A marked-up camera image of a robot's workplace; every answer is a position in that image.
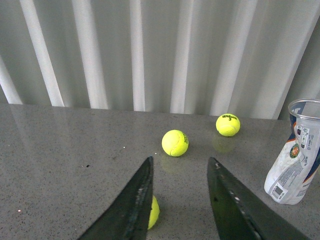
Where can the yellow tennis ball under gripper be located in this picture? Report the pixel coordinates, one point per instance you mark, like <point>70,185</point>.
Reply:
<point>154,213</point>

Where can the clear plastic tennis ball can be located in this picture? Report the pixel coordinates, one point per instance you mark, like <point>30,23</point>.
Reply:
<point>296,165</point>

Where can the Head Team tennis ball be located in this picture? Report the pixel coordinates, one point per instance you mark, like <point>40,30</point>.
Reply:
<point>175,143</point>

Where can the Wilson 3 tennis ball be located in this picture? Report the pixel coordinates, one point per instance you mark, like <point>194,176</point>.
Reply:
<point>228,125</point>

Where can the white pleated curtain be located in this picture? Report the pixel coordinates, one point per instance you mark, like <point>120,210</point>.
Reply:
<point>209,57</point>

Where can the left gripper black top-view left finger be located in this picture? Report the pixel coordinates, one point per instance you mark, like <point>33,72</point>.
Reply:
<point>127,218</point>

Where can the left gripper black top-view right finger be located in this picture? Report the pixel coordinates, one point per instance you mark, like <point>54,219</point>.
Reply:
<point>239,214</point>

